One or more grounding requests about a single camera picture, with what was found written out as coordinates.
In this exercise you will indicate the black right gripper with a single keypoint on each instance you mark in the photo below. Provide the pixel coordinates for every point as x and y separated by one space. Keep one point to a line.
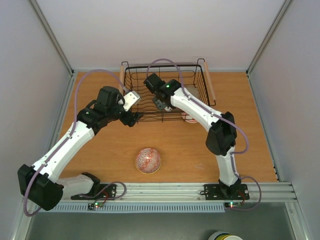
160 104

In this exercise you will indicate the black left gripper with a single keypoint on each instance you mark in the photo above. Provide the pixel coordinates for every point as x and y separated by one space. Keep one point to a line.
131 119

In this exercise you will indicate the white bowl orange pattern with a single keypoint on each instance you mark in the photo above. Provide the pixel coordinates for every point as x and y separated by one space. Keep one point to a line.
191 118

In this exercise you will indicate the white bowl dark diamond pattern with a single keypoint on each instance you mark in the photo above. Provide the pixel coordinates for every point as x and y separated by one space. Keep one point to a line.
168 109

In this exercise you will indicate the cream white bowl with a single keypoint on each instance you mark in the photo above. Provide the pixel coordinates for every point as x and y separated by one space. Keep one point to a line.
193 92

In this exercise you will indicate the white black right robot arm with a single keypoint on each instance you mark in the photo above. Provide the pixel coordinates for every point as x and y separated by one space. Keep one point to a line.
220 127

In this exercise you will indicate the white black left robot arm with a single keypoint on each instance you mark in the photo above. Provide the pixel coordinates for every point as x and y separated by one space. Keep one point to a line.
41 182

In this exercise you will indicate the red patterned bowl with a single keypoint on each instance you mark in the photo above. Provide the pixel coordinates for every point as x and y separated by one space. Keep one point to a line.
148 161

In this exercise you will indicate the white yellow container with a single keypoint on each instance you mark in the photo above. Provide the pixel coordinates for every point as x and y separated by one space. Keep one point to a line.
222 235

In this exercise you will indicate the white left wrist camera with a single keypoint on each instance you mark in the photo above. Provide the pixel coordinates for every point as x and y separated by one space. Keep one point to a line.
130 99

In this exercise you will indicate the black wire dish rack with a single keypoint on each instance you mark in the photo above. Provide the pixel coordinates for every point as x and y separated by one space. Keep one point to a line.
189 74

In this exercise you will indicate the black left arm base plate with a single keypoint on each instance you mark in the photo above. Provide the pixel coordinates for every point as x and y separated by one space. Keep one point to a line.
98 191

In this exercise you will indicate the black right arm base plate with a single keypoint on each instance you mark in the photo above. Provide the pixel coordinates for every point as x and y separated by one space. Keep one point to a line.
216 192

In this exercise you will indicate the grey slotted cable duct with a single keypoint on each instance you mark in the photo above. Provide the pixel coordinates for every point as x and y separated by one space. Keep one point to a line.
138 207

